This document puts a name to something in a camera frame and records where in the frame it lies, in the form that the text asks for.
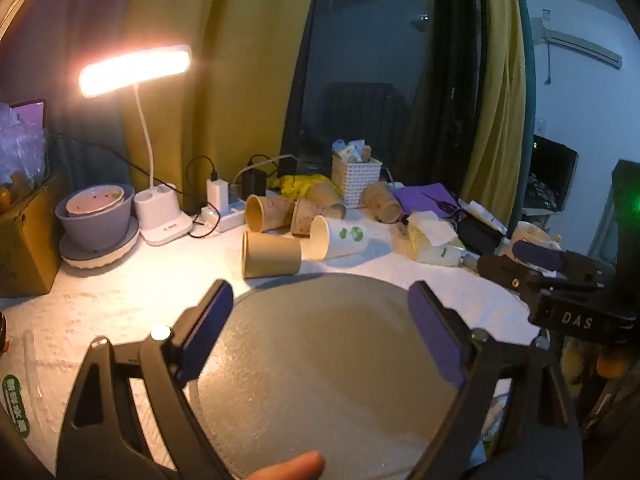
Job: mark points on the purple cloth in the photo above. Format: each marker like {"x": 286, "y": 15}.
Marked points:
{"x": 425, "y": 197}

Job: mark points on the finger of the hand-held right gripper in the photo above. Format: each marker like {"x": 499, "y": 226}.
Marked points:
{"x": 500, "y": 270}
{"x": 537, "y": 255}

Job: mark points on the cardboard box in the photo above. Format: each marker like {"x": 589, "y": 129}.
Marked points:
{"x": 25, "y": 245}

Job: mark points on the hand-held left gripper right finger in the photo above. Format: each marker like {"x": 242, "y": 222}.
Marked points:
{"x": 440, "y": 337}

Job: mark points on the yellow crumpled cloth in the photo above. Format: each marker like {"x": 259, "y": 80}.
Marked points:
{"x": 299, "y": 185}

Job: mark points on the white woven plastic basket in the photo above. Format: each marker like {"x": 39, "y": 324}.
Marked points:
{"x": 356, "y": 180}

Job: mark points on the pink inner bowl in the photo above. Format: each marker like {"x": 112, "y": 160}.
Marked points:
{"x": 95, "y": 201}

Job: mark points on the tissue pack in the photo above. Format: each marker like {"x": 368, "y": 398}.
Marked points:
{"x": 432, "y": 241}

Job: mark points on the plain brown paper cup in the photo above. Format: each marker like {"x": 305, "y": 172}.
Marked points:
{"x": 272, "y": 256}

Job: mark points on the patterned brown paper cup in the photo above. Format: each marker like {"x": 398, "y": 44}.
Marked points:
{"x": 382, "y": 203}
{"x": 307, "y": 216}
{"x": 324, "y": 192}
{"x": 270, "y": 212}

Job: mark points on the person's left hand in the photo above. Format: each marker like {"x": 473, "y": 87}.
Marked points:
{"x": 287, "y": 469}

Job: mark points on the black monitor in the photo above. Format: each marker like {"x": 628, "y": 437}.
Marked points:
{"x": 550, "y": 175}

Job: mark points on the purple plastic bag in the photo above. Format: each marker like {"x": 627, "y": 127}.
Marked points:
{"x": 20, "y": 135}

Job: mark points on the yellow curtain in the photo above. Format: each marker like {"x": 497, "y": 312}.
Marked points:
{"x": 500, "y": 110}
{"x": 215, "y": 75}

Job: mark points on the white desk lamp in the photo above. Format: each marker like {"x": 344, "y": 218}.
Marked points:
{"x": 160, "y": 222}

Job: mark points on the grey round foam mat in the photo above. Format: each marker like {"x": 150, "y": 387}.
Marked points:
{"x": 325, "y": 360}

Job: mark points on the white air conditioner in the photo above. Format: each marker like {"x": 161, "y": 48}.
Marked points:
{"x": 580, "y": 42}

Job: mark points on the black power adapter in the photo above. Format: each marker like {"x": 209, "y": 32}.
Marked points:
{"x": 255, "y": 180}

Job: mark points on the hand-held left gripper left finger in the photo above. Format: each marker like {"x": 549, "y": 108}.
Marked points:
{"x": 205, "y": 332}

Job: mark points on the green label bottle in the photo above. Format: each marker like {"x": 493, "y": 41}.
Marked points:
{"x": 15, "y": 405}

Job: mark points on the white green-print paper cup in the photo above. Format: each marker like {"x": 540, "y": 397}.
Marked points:
{"x": 342, "y": 238}

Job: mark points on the white charger plug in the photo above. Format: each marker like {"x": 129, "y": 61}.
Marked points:
{"x": 217, "y": 191}

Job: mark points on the white power strip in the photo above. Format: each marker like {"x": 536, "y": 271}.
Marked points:
{"x": 227, "y": 216}

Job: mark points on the black device with green light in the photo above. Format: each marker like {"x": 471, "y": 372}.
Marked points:
{"x": 625, "y": 210}

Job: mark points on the white ceramic mug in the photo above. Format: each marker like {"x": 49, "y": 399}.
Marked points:
{"x": 531, "y": 236}

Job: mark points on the black pouch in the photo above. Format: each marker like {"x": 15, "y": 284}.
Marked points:
{"x": 481, "y": 234}

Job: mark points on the white round plate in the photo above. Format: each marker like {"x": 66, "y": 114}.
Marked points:
{"x": 102, "y": 252}

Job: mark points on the grey bowl stack on plate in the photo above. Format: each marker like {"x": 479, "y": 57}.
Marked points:
{"x": 95, "y": 227}

